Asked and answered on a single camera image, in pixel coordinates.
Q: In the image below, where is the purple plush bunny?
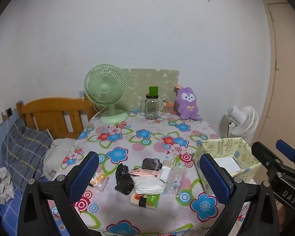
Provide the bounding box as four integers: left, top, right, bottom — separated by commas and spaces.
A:
175, 85, 200, 121

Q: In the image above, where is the pink flat packet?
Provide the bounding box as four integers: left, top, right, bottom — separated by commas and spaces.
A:
129, 168, 161, 177

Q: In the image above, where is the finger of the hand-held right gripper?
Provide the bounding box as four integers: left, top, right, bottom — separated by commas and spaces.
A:
276, 139, 295, 175
251, 141, 289, 177

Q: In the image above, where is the blue checked bed sheet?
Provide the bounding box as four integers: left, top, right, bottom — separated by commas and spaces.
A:
0, 189, 64, 236

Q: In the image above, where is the black fan cable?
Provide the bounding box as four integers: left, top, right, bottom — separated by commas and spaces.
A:
226, 122, 236, 138

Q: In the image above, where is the wooden bed headboard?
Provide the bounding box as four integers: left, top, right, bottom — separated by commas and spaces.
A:
16, 97, 96, 139

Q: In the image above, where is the yellow cartoon print box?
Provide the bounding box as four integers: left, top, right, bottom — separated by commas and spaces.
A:
193, 137, 262, 196

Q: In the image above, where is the glass jar mug green lid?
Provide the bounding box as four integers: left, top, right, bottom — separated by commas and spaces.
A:
140, 87, 160, 120

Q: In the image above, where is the green patterned board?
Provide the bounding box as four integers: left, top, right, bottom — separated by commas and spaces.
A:
120, 68, 180, 112

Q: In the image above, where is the crumpled white cloth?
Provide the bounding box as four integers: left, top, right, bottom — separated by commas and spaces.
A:
0, 167, 15, 204

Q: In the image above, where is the white bed blanket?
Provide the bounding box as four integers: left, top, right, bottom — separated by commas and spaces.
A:
43, 138, 77, 180

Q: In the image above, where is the green desk fan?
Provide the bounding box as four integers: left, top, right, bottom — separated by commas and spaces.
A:
84, 64, 129, 124

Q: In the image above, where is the white folded cloth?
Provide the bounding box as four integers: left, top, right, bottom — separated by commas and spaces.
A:
133, 176, 166, 195

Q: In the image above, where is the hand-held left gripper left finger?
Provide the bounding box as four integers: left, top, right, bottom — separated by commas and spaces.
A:
17, 151, 99, 236

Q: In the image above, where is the beige door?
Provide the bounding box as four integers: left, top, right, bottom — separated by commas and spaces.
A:
257, 0, 295, 153

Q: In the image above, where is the clear plastic bottle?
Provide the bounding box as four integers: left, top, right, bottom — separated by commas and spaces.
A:
165, 163, 188, 196

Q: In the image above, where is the white standing fan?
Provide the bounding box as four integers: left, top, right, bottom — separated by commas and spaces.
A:
219, 105, 259, 143

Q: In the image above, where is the grey sock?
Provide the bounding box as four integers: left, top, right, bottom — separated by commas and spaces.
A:
142, 158, 163, 171

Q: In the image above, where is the colourful tissue packet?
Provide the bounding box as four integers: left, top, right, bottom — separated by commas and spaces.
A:
88, 172, 110, 192

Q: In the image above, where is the white beige rolled sock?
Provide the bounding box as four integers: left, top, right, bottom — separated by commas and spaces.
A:
159, 160, 172, 183

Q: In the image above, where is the green orange packet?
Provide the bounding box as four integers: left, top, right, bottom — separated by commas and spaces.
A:
130, 193, 161, 208

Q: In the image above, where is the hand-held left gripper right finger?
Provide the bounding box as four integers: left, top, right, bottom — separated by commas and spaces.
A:
199, 153, 280, 236

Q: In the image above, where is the grey plaid pillow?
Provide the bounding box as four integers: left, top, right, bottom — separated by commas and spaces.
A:
1, 118, 53, 192

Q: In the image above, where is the black cloth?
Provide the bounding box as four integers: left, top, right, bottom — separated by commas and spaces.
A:
114, 163, 135, 196

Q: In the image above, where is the small jar orange lid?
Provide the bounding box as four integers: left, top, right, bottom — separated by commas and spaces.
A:
163, 101, 174, 115

